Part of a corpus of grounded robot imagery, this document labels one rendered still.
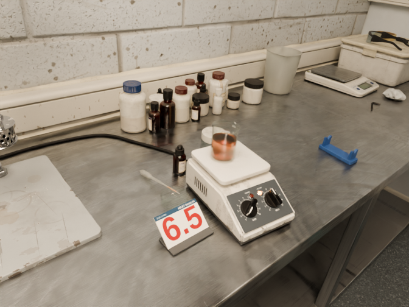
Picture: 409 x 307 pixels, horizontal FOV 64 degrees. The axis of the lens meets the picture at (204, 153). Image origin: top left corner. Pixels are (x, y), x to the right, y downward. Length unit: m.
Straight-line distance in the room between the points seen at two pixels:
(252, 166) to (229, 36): 0.71
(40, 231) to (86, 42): 0.52
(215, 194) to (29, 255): 0.32
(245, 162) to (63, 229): 0.35
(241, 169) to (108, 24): 0.56
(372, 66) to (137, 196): 1.24
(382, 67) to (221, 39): 0.74
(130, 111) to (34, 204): 0.34
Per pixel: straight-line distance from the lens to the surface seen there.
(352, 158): 0.91
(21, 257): 0.60
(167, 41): 1.08
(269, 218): 0.61
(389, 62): 1.61
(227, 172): 0.61
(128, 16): 1.00
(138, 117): 0.88
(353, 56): 1.67
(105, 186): 0.72
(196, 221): 0.60
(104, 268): 0.56
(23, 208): 0.69
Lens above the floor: 1.18
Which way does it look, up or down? 32 degrees down
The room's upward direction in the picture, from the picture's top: 5 degrees clockwise
